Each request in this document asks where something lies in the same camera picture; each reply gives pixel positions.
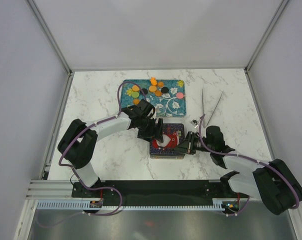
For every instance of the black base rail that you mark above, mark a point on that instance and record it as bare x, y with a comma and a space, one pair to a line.
158, 193

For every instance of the silver metal tongs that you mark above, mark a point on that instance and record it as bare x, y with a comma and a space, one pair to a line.
210, 98

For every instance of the square cookie tin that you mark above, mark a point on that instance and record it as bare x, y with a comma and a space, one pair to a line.
167, 156

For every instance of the orange fish cookie top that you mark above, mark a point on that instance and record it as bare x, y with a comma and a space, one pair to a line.
153, 81

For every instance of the black sandwich cookie right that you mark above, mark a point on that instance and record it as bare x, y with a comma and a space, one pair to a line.
164, 90

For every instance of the orange ridged cookie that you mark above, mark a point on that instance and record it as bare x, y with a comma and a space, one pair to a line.
136, 101

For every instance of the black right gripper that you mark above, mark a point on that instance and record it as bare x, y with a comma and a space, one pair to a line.
187, 145

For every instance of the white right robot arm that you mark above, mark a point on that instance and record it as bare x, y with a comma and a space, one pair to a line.
271, 182

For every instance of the orange round cookie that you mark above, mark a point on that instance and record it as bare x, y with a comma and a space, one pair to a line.
152, 88
135, 88

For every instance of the teal floral tray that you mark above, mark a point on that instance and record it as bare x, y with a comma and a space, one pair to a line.
166, 105

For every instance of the black sandwich cookie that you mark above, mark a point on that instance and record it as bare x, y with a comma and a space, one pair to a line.
164, 90
143, 91

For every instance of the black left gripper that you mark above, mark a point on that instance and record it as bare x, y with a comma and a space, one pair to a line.
152, 133

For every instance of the gold tin lid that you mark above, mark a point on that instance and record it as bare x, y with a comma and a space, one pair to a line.
173, 134

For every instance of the orange round cookie centre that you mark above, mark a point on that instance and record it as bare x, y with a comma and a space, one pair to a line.
152, 88

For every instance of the pink cookie right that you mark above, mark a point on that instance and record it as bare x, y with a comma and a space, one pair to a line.
179, 95

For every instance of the green cookie on tray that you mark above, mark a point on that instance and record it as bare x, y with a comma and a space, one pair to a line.
135, 94

